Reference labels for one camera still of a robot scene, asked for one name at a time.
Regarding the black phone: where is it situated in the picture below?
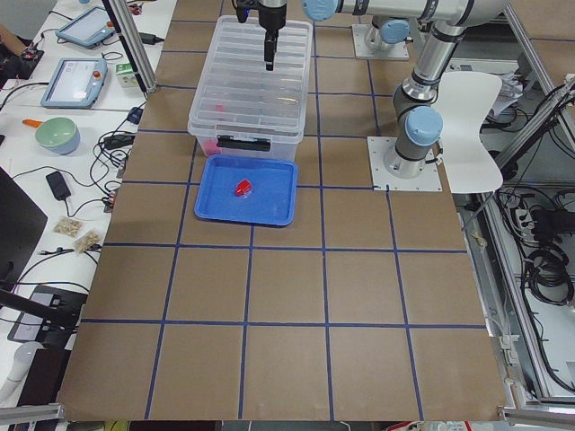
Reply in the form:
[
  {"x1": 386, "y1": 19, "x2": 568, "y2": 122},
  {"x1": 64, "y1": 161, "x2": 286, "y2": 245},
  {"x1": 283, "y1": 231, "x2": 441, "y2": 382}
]
[{"x1": 46, "y1": 171, "x2": 71, "y2": 201}]

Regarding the right snack bag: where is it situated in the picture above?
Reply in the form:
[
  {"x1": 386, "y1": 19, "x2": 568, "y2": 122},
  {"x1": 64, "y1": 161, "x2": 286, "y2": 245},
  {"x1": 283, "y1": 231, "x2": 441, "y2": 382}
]
[{"x1": 74, "y1": 230, "x2": 102, "y2": 254}]

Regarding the clear plastic box lid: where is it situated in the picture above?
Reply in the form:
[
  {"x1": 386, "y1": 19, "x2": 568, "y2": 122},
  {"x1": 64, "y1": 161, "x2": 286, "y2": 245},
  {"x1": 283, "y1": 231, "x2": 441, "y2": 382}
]
[{"x1": 188, "y1": 15, "x2": 313, "y2": 144}]

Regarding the left snack bag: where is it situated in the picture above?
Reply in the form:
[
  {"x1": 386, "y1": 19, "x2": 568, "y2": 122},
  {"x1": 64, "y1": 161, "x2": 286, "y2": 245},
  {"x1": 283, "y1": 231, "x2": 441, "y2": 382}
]
[{"x1": 53, "y1": 216, "x2": 84, "y2": 238}]

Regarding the green white carton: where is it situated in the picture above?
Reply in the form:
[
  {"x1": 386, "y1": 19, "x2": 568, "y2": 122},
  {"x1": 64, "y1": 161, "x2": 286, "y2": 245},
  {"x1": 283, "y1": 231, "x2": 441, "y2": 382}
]
[{"x1": 114, "y1": 63, "x2": 139, "y2": 88}]

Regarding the clear plastic storage box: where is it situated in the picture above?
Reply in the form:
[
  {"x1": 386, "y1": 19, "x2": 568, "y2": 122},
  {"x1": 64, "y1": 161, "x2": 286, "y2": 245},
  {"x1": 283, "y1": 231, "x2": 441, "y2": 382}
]
[{"x1": 188, "y1": 121, "x2": 304, "y2": 162}]

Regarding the black power adapter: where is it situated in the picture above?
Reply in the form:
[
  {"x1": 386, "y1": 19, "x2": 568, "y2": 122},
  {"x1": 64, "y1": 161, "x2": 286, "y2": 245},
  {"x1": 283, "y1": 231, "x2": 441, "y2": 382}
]
[{"x1": 138, "y1": 32, "x2": 164, "y2": 45}]

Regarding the aluminium frame post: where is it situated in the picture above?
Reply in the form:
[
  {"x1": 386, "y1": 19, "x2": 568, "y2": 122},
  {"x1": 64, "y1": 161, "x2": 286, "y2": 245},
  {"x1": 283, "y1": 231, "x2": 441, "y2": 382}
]
[{"x1": 102, "y1": 0, "x2": 157, "y2": 94}]

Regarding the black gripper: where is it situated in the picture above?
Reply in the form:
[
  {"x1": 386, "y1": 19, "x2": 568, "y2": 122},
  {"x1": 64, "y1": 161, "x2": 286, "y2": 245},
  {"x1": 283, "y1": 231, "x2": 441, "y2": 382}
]
[{"x1": 258, "y1": 0, "x2": 287, "y2": 71}]

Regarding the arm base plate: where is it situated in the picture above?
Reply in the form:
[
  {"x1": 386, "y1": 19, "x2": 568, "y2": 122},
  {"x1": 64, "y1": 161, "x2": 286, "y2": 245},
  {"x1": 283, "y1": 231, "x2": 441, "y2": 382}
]
[
  {"x1": 351, "y1": 24, "x2": 410, "y2": 61},
  {"x1": 367, "y1": 136, "x2": 442, "y2": 192}
]

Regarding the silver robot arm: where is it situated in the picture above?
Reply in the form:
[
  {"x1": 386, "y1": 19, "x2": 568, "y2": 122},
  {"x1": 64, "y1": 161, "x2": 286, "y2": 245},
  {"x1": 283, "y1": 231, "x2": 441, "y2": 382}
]
[
  {"x1": 302, "y1": 1, "x2": 508, "y2": 179},
  {"x1": 235, "y1": 1, "x2": 410, "y2": 71}
]

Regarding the snack bag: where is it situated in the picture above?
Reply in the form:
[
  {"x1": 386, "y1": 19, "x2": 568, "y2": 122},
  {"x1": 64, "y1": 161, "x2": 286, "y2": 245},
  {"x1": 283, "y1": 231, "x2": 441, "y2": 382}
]
[
  {"x1": 74, "y1": 230, "x2": 102, "y2": 254},
  {"x1": 53, "y1": 216, "x2": 84, "y2": 238}
]

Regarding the teach pendant tablet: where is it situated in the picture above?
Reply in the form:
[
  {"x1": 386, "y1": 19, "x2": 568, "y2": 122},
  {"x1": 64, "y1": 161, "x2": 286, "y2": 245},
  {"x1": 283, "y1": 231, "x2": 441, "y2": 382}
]
[
  {"x1": 56, "y1": 6, "x2": 115, "y2": 48},
  {"x1": 40, "y1": 58, "x2": 108, "y2": 109}
]

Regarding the upper teach pendant tablet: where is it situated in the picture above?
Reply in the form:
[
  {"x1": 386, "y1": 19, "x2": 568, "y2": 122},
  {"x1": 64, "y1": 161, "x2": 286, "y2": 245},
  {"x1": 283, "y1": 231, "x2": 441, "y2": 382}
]
[{"x1": 56, "y1": 6, "x2": 115, "y2": 48}]

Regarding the red block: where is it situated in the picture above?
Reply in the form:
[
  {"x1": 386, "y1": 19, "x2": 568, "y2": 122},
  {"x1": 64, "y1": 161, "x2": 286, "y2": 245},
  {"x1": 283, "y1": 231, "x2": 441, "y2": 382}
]
[{"x1": 234, "y1": 179, "x2": 252, "y2": 197}]

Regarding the white plastic chair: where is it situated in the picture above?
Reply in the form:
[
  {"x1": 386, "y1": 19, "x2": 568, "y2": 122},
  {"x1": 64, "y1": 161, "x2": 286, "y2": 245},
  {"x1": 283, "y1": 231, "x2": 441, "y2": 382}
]
[{"x1": 433, "y1": 71, "x2": 503, "y2": 194}]

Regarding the lower teach pendant tablet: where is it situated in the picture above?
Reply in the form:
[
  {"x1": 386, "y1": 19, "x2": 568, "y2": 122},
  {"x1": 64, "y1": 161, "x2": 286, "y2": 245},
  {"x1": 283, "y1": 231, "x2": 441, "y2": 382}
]
[{"x1": 40, "y1": 58, "x2": 108, "y2": 109}]

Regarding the blue plastic tray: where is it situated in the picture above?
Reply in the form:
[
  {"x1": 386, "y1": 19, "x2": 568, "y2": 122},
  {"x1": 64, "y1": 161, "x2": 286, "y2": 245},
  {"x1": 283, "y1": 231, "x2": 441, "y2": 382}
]
[{"x1": 194, "y1": 155, "x2": 298, "y2": 226}]

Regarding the green and blue bowl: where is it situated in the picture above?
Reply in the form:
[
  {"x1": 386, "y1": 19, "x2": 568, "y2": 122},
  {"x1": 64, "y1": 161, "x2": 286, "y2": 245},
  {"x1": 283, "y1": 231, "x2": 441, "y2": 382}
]
[{"x1": 35, "y1": 117, "x2": 80, "y2": 155}]

